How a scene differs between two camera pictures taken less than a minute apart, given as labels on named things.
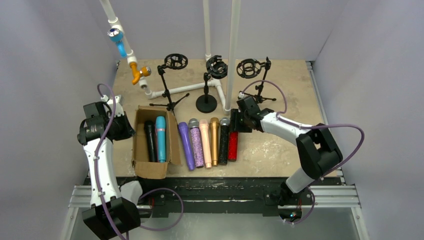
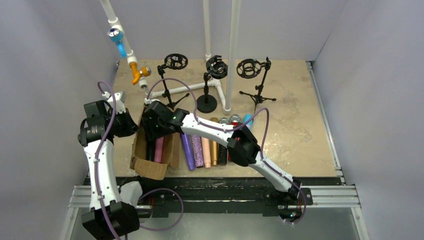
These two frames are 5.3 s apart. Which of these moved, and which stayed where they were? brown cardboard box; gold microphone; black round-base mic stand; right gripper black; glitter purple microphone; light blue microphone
Moved: light blue microphone; right gripper black
Stayed: brown cardboard box; black round-base mic stand; glitter purple microphone; gold microphone
